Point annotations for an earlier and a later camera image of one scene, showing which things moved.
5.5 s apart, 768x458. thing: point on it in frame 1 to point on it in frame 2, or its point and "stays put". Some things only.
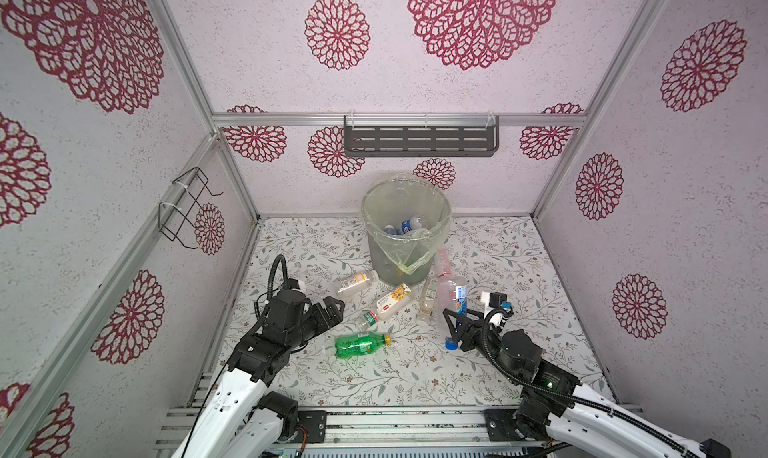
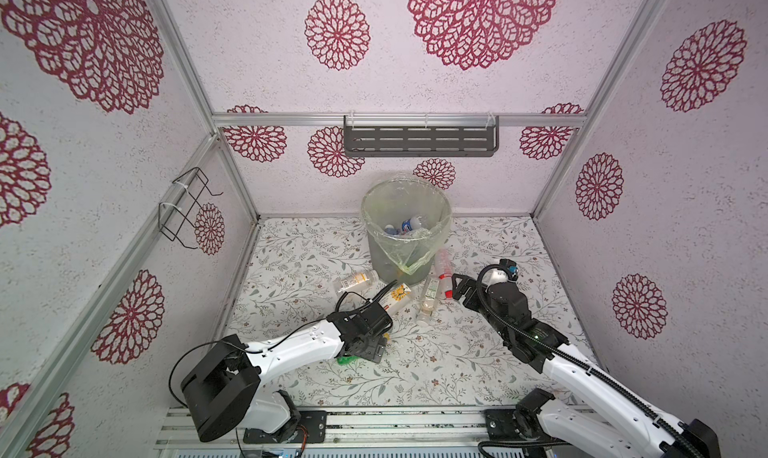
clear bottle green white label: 429,298 stays put
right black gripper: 470,327 to 464,289
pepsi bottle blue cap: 411,224 stays put
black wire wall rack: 178,222 stays put
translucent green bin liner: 407,216 stays put
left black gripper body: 305,332 to 374,349
